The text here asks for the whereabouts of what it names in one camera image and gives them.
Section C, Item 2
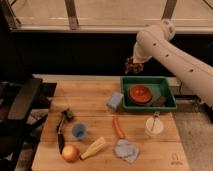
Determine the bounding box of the green plastic tray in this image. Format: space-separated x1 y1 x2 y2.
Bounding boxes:
120 76 177 112

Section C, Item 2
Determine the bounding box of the yellow corn cob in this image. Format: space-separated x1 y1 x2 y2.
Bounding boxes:
80 137 106 160

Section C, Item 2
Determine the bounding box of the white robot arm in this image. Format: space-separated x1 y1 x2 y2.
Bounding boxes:
133 19 213 107

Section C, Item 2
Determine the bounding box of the small dark clip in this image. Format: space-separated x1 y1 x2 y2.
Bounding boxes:
64 109 74 121

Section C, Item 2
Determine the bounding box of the black handled tool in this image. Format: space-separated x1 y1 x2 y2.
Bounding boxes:
57 114 66 154

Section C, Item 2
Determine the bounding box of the white cup with spoon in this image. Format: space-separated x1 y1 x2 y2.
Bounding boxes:
145 112 164 137

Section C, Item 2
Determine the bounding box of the blue crumpled cloth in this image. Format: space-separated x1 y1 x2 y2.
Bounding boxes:
114 139 140 163

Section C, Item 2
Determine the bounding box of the blue small cup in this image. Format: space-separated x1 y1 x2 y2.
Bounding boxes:
72 123 87 140

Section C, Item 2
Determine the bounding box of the blue sponge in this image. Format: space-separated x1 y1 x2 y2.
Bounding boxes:
106 92 123 111

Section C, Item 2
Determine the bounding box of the red bowl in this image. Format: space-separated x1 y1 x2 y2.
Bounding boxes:
128 84 153 105

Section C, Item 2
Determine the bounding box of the black office chair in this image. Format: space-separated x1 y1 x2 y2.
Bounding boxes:
0 78 56 171

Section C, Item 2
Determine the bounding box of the orange carrot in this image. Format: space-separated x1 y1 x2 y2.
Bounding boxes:
113 116 125 139

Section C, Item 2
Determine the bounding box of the dark red grape bunch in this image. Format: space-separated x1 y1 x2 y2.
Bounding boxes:
125 57 143 74

